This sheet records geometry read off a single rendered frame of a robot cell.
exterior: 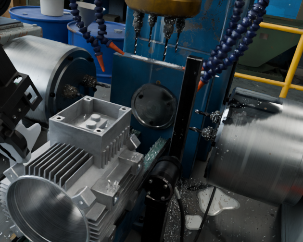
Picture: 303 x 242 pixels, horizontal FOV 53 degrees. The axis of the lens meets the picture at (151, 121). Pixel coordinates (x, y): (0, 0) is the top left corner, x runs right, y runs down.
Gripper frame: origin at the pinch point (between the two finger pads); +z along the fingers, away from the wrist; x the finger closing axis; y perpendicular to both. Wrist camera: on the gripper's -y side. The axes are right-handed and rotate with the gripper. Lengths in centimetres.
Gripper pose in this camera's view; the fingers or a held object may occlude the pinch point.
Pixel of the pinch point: (19, 161)
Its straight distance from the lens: 52.8
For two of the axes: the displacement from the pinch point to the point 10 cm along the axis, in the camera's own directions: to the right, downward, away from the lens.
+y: 3.7, -7.8, 5.0
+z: 0.7, 5.6, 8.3
